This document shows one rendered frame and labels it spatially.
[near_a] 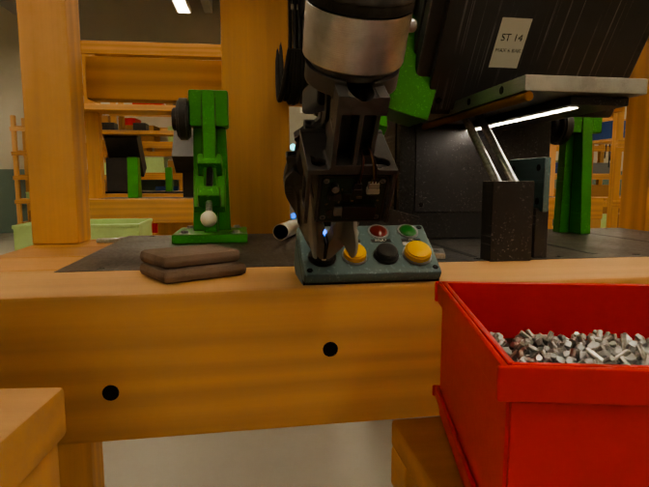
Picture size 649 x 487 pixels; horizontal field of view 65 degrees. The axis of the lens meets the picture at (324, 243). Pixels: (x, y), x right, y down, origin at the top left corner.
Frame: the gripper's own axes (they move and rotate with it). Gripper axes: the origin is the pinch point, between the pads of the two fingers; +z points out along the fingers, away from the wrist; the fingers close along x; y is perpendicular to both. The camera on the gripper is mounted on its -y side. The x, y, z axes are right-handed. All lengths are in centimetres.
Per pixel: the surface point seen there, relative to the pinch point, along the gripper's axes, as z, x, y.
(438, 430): 4.2, 7.5, 19.1
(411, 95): -2.4, 17.0, -29.9
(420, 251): 0.9, 10.4, 0.6
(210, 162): 16.4, -13.7, -40.5
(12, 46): 382, -430, -1005
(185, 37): 352, -107, -1009
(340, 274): 2.2, 1.5, 2.5
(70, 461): 78, -46, -18
